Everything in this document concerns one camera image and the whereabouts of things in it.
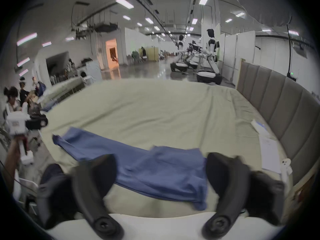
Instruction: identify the bed with pale green sheet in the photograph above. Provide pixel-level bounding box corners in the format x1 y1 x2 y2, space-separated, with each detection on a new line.
39 78 293 220

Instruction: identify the group of people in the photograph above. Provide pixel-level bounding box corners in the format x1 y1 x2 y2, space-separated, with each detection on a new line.
3 76 47 115

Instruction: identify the small white card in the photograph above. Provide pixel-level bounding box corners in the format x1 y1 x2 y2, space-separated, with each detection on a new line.
281 157 293 182

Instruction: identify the bed with white sheet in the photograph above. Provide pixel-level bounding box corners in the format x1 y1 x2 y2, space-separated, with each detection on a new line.
39 76 86 110

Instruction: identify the white paper sheet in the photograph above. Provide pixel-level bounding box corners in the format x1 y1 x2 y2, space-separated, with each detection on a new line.
258 133 283 174

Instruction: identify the dark blue shirt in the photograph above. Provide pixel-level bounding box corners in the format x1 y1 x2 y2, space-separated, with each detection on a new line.
52 126 208 211

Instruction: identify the yellow cabinet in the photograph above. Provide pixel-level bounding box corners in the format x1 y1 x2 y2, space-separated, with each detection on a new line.
146 46 159 62

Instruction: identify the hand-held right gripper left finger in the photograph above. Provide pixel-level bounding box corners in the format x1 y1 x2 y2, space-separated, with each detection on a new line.
37 154 124 240

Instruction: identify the white cabinet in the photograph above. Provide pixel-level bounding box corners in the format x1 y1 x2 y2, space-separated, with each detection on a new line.
85 60 103 82

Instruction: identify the person's left hand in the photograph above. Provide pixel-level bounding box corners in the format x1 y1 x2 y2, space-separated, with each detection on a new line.
4 137 22 177

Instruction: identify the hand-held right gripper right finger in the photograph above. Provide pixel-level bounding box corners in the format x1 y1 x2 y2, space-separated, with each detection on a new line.
201 152 286 240

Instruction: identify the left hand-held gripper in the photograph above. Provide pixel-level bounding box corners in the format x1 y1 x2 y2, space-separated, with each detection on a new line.
5 104 48 163

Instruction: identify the white folded booklet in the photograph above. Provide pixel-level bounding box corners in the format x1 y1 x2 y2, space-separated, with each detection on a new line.
250 119 271 137

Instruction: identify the grey padded headboard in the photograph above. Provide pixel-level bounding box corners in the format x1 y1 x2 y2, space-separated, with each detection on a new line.
236 61 320 185

